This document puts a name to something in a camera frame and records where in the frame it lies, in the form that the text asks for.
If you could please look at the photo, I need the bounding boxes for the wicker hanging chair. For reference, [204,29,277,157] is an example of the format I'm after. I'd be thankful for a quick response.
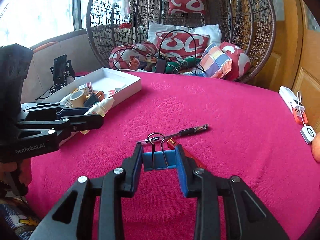
[86,0,276,83]

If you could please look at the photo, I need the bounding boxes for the white square charger puck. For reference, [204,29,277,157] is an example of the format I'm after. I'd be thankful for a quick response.
[300,125,316,145]

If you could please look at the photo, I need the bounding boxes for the white red medicine box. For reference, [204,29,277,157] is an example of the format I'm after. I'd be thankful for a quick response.
[78,82,94,95]

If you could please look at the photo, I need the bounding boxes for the brown tape roll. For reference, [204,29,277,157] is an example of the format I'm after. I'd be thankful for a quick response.
[69,90,86,108]

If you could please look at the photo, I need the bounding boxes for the red white cushion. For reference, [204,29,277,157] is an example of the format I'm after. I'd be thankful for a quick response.
[156,30,209,59]

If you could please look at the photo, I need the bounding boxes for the small white dropper bottle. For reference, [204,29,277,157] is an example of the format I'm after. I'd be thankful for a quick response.
[80,96,116,135]

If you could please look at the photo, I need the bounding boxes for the black gel pen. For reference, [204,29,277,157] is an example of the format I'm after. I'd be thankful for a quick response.
[138,124,209,144]

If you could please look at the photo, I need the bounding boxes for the black phone stand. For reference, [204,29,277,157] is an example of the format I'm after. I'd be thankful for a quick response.
[49,54,75,95]

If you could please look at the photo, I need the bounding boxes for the wooden door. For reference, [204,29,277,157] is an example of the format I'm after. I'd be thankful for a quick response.
[253,0,319,132]

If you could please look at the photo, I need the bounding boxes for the orange mandarin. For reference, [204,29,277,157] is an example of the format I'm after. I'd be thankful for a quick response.
[95,91,105,101]

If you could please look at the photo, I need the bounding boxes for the white shallow tray box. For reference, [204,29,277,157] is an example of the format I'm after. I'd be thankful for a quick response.
[44,68,142,107]

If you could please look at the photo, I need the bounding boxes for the magenta tablecloth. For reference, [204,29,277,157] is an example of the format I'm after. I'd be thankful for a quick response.
[26,73,319,239]

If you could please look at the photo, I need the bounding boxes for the blue binder clip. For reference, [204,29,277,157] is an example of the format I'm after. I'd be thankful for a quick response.
[142,133,176,172]

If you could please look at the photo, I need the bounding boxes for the white medicine bottle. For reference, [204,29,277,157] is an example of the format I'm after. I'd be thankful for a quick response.
[59,93,72,108]

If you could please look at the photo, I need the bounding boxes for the black charger plug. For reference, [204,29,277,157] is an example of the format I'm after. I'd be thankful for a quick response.
[84,94,99,107]

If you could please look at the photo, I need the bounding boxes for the left hand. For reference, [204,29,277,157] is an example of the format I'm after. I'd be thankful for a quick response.
[1,158,33,196]

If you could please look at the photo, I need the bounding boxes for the red headrest cushion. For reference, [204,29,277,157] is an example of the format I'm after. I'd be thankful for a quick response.
[167,0,206,15]

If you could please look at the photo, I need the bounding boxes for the plaid cushion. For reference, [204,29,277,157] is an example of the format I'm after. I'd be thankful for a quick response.
[200,43,233,79]

